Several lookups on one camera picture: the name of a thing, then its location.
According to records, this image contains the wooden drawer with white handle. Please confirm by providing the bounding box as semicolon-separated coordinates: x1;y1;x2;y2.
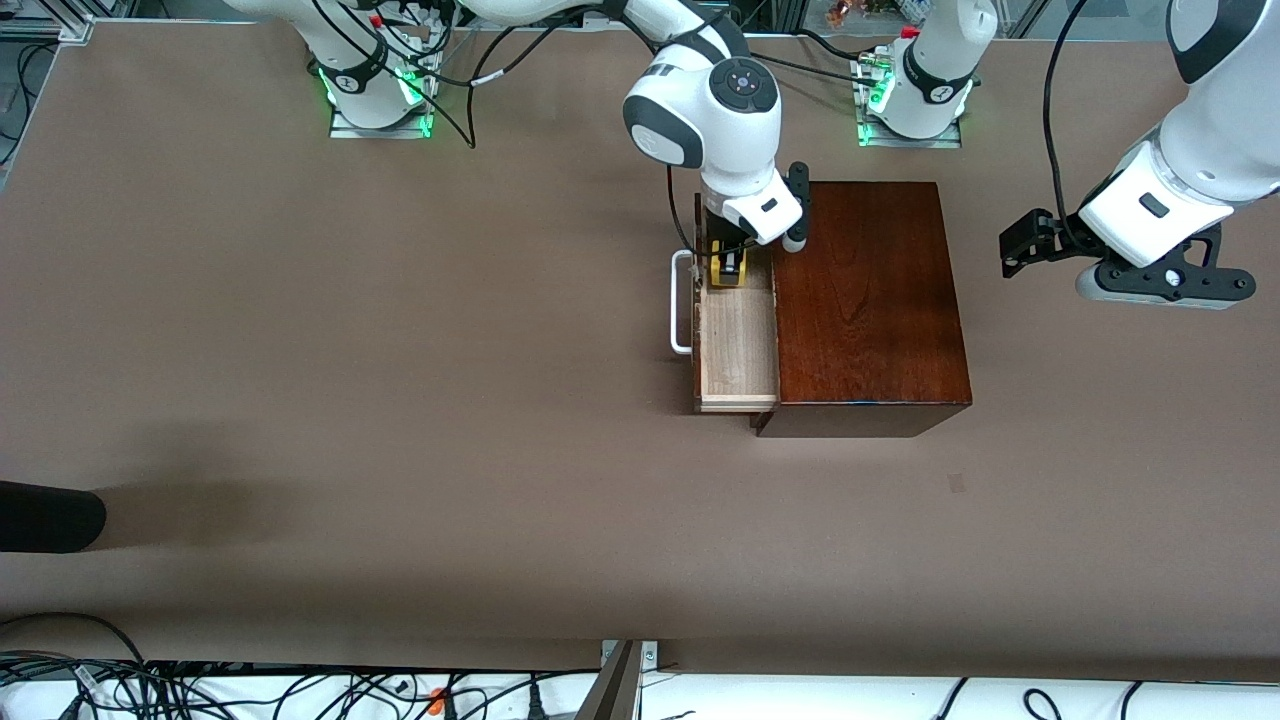
669;193;780;414

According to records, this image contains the dark brown wooden cabinet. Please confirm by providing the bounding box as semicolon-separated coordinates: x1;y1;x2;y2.
752;181;974;439

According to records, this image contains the black cylindrical object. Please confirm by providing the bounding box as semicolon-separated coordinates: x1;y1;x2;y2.
0;481;108;554

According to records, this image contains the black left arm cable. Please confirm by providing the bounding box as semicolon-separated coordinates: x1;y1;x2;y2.
1042;0;1093;251

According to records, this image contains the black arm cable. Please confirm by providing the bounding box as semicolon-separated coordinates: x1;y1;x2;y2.
1042;0;1093;251
308;0;603;151

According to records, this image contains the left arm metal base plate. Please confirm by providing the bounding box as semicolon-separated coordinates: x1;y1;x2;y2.
856;60;964;150

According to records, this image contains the black cable on table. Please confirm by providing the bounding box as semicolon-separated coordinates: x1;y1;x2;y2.
750;28;883;89

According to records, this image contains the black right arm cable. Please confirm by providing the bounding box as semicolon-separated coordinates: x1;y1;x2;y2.
308;0;603;151

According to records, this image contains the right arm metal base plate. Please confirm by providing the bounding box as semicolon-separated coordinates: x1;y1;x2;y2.
329;60;437;140

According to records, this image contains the metal bracket at table edge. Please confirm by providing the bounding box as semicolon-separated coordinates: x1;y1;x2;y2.
575;639;661;720

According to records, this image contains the tangled black cable bundle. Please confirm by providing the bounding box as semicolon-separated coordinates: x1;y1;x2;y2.
0;612;601;720

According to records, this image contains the aluminium profile corner post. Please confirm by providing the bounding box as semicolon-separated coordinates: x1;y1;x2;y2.
0;0;97;43

